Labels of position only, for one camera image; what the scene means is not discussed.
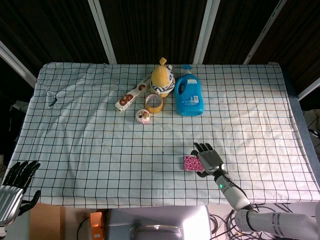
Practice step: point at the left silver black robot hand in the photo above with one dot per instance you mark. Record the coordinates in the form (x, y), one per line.
(11, 197)

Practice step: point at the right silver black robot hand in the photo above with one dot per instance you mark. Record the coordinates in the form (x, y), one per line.
(210, 160)

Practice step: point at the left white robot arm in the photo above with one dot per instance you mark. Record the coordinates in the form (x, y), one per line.
(2, 231)

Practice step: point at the blue detergent bottle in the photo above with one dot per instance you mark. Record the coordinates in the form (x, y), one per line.
(188, 96)

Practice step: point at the yellow tape roll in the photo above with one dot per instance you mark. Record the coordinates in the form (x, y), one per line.
(154, 106)

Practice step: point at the grey robot torso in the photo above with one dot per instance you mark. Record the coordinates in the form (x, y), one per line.
(160, 221)

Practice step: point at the pink toy cake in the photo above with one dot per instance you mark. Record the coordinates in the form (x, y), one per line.
(143, 117)

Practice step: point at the orange box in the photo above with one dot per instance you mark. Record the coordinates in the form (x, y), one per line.
(97, 225)

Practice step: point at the yellow plush toy striped scarf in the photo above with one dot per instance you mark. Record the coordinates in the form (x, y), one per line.
(162, 78)

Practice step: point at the white black checked tablecloth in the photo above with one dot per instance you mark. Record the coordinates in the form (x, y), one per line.
(100, 150)

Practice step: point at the long cookie print box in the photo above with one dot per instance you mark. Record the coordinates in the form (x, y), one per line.
(131, 96)

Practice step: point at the white window frame bar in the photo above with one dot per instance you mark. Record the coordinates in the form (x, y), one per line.
(206, 30)
(310, 91)
(17, 65)
(102, 30)
(265, 32)

